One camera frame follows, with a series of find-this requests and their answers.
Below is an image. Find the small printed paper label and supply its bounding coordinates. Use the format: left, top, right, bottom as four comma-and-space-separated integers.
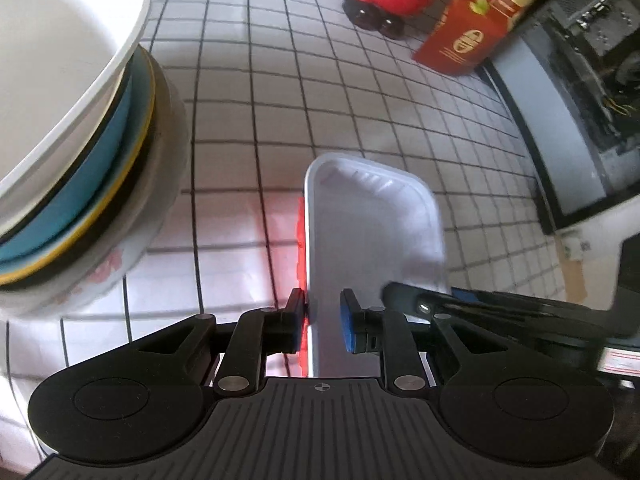
564, 239, 592, 262

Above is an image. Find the cream bowl with yellow rim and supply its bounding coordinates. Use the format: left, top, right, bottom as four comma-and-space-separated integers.
0, 85, 161, 286

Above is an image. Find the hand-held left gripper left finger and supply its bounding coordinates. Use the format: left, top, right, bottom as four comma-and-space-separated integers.
135, 288, 307, 402

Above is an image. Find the red brown snack bag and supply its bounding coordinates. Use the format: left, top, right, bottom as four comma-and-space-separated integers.
412, 0, 586, 77

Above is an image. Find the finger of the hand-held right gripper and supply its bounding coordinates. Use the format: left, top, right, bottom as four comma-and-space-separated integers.
381, 282, 532, 334
446, 287, 632, 332

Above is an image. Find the blue bowl with black rim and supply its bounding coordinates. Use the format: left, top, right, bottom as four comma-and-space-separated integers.
0, 55, 157, 263

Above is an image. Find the white black checked tablecloth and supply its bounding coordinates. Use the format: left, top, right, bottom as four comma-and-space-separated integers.
0, 0, 566, 461

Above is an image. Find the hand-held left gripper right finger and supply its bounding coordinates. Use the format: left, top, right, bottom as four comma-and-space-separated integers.
339, 288, 501, 398

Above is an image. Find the stack of bowls and plates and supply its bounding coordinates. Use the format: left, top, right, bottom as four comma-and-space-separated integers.
0, 47, 192, 318

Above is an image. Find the plain white bowl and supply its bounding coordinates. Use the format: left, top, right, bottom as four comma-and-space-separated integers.
0, 0, 152, 201

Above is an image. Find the white tray with red outside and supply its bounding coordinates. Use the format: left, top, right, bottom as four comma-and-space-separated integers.
297, 152, 448, 378

